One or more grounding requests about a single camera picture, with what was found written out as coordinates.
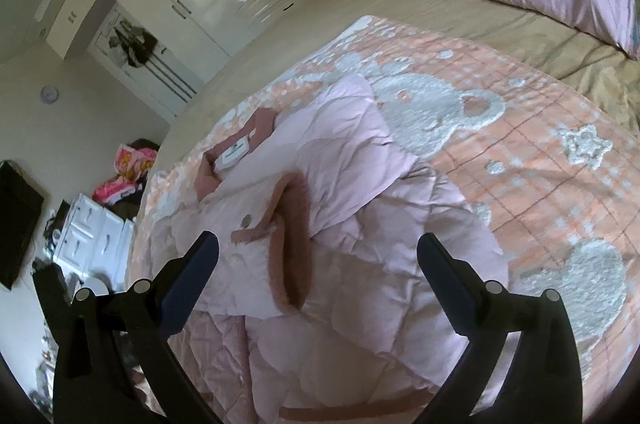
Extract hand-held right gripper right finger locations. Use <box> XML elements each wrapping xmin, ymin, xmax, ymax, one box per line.
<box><xmin>416</xmin><ymin>232</ymin><xmax>583</xmax><ymax>424</ymax></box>

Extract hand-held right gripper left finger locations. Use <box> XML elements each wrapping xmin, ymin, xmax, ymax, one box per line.
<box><xmin>52</xmin><ymin>231</ymin><xmax>221</xmax><ymax>424</ymax></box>

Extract pink quilted jacket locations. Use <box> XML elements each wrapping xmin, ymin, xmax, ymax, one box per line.
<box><xmin>132</xmin><ymin>74</ymin><xmax>516</xmax><ymax>424</ymax></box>

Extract white drawer cabinet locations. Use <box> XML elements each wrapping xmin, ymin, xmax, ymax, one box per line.
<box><xmin>52</xmin><ymin>194</ymin><xmax>136</xmax><ymax>289</ymax></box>

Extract pink and yellow bag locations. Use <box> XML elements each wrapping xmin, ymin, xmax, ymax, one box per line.
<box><xmin>92</xmin><ymin>143</ymin><xmax>161</xmax><ymax>205</ymax></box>

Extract orange plaid bear blanket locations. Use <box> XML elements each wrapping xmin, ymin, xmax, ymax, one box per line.
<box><xmin>132</xmin><ymin>14</ymin><xmax>640</xmax><ymax>385</ymax></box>

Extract white door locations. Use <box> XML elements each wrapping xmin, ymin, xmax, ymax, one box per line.
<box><xmin>85</xmin><ymin>0</ymin><xmax>211</xmax><ymax>125</ymax></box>

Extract black hanging bags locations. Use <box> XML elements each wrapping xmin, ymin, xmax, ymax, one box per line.
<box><xmin>107</xmin><ymin>21</ymin><xmax>161</xmax><ymax>69</ymax></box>

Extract bed with beige sheet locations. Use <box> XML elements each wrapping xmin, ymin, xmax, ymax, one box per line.
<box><xmin>135</xmin><ymin>0</ymin><xmax>640</xmax><ymax>155</ymax></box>

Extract black wall television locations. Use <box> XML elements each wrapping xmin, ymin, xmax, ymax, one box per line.
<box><xmin>0</xmin><ymin>160</ymin><xmax>46</xmax><ymax>292</ymax></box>

